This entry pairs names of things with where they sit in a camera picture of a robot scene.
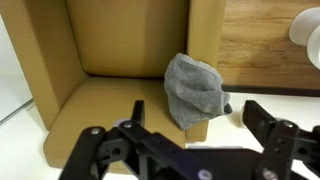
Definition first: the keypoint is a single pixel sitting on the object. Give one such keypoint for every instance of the grey towel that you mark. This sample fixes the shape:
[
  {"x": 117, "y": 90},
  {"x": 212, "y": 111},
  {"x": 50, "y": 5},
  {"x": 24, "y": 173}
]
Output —
[{"x": 195, "y": 91}]

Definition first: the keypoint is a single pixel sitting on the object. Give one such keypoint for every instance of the tan armchair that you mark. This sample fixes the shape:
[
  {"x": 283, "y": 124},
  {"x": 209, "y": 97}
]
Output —
[{"x": 116, "y": 83}]

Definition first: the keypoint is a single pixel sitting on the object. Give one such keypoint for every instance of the white toilet paper roll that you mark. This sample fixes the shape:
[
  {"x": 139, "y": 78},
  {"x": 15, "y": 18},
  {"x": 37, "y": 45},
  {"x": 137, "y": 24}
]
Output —
[{"x": 302, "y": 26}]

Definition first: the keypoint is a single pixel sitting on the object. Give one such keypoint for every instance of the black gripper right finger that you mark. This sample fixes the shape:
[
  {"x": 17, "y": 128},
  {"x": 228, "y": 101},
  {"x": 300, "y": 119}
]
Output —
[{"x": 280, "y": 140}]

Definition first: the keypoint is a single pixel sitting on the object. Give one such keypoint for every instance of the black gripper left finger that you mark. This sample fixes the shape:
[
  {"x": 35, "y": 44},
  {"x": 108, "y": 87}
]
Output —
[{"x": 133, "y": 146}]

